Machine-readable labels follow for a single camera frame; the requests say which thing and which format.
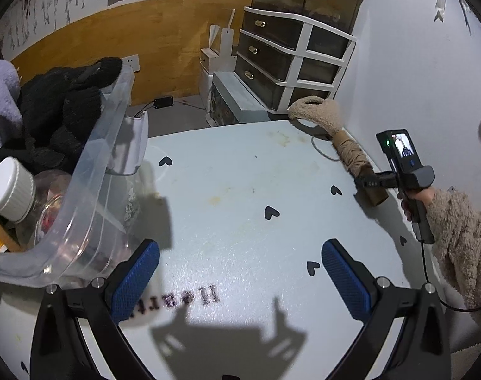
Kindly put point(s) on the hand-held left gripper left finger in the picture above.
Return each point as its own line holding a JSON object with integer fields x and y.
{"x": 134, "y": 283}

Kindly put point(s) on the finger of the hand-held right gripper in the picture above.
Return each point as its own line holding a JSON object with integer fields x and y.
{"x": 373, "y": 182}

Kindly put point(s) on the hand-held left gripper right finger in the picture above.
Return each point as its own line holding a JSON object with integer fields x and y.
{"x": 346, "y": 283}

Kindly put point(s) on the brown twine spool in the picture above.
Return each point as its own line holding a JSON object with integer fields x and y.
{"x": 355, "y": 158}

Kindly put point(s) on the clear plastic storage container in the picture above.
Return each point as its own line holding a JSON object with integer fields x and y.
{"x": 106, "y": 134}

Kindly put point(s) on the person's right forearm beige sleeve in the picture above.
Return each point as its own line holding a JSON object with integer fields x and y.
{"x": 458, "y": 237}

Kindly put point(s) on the person's right hand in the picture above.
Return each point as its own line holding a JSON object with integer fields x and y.
{"x": 421, "y": 197}

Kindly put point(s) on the beige fuzzy sock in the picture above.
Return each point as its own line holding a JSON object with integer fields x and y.
{"x": 319, "y": 109}

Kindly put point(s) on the wooden stick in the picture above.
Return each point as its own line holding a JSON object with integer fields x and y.
{"x": 3, "y": 231}

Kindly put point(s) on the white drawer organiser dark drawers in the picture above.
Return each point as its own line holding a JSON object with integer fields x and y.
{"x": 300, "y": 53}

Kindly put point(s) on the clear jar with white lid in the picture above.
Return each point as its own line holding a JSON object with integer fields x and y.
{"x": 13, "y": 188}

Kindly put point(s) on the grey flat box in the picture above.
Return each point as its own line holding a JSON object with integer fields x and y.
{"x": 234, "y": 101}

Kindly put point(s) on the black power adapter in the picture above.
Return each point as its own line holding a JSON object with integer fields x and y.
{"x": 163, "y": 102}

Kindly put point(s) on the black knit garment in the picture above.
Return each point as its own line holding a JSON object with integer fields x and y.
{"x": 54, "y": 114}

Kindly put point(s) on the small white wooden drawer box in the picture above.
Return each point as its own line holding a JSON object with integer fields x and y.
{"x": 209, "y": 61}

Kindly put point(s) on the purple plush toy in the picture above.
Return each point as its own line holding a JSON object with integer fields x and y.
{"x": 1, "y": 87}

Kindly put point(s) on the white wall ribbon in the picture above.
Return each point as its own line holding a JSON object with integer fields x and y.
{"x": 440, "y": 2}

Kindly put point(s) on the white wall socket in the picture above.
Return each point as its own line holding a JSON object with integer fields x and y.
{"x": 130, "y": 62}

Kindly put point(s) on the printed wall sheet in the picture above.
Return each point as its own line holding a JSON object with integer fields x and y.
{"x": 46, "y": 4}

